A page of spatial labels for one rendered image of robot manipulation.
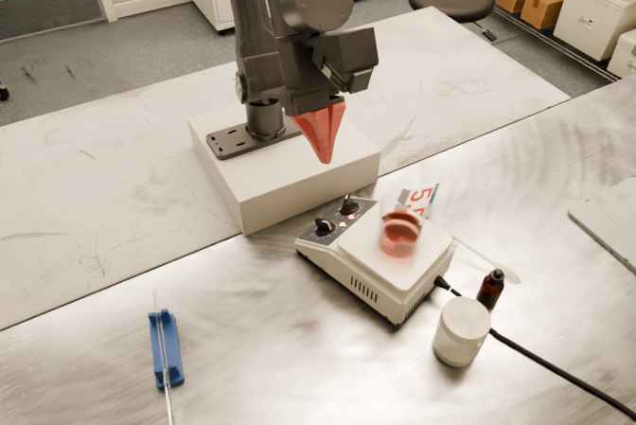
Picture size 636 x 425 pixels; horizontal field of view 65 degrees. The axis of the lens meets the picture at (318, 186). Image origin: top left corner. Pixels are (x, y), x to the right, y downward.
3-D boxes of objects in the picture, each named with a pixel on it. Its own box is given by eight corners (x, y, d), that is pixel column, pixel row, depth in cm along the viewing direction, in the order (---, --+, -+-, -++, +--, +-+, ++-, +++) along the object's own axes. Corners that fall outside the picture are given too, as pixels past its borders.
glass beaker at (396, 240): (363, 240, 68) (368, 199, 62) (398, 220, 71) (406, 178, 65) (398, 275, 64) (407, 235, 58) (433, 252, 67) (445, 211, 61)
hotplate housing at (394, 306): (292, 252, 77) (291, 219, 72) (346, 205, 84) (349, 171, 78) (410, 342, 67) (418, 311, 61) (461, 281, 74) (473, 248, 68)
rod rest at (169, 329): (150, 322, 69) (143, 309, 66) (174, 315, 70) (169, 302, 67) (158, 391, 62) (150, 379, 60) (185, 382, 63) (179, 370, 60)
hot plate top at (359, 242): (333, 245, 68) (333, 241, 68) (386, 198, 74) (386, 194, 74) (404, 297, 63) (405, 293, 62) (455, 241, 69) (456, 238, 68)
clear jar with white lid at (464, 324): (432, 366, 64) (444, 337, 59) (430, 325, 69) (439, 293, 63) (480, 370, 64) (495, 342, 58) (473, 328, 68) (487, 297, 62)
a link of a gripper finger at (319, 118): (373, 155, 60) (361, 78, 57) (325, 174, 57) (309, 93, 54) (341, 148, 66) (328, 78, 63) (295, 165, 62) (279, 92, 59)
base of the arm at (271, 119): (326, 87, 83) (306, 69, 87) (212, 121, 75) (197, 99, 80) (326, 126, 88) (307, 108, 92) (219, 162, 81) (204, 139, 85)
